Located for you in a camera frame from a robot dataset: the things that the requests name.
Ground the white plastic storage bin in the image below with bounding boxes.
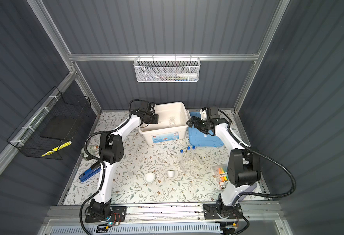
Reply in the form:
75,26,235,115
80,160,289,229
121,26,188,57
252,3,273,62
138,102,190,145

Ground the blue capped test tube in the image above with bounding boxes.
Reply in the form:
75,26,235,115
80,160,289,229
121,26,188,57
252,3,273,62
191,146,196,163
186,146,192,166
179,149,186,173

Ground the small white ceramic crucible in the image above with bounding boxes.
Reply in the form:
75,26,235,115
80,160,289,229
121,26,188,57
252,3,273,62
167,170,175,178

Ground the white ceramic mortar bowl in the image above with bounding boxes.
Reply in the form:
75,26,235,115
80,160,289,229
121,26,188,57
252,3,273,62
144,172,156,184

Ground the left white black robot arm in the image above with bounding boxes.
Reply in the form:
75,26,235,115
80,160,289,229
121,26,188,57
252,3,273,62
83,99,159,222

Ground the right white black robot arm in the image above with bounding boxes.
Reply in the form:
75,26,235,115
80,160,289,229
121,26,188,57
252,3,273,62
187,107,261,218

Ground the blue plastic bin lid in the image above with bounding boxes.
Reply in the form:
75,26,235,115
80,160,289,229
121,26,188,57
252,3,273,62
189,120,224,147

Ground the clear plastic well plate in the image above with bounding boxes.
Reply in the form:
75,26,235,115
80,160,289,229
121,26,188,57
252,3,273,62
178,154,206,174

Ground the pack of coloured markers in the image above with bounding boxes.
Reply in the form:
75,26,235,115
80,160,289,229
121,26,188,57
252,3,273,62
212,164,229,189

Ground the white bottle in basket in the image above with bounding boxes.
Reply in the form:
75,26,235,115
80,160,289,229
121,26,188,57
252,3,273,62
177,73,198,79

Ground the floral patterned table mat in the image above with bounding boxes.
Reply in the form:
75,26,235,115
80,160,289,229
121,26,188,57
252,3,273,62
63,110,264,205

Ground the grey green box device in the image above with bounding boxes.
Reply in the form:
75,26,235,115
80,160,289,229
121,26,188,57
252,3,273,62
82,146,99,161

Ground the grey cloth roll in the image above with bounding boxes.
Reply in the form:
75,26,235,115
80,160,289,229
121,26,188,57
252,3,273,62
239,182,258,201

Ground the blue stapler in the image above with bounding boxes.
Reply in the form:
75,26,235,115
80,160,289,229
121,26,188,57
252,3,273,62
79,165,100,183

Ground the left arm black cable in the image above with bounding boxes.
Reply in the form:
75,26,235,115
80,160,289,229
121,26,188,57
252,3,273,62
78,99,149,235

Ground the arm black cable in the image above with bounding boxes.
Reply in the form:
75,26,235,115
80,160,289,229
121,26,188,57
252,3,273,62
78,99,149,235
217,108,297,199

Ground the white wire mesh basket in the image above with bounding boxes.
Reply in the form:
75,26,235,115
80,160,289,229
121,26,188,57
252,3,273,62
133,58,201,83

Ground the black wire wall basket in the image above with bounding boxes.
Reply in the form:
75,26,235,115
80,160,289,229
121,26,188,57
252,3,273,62
7,88,92,160

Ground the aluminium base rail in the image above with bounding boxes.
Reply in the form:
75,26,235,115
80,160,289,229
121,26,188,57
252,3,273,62
42,201,286,226

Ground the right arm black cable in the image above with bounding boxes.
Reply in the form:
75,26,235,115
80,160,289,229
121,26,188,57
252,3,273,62
217,108,297,199

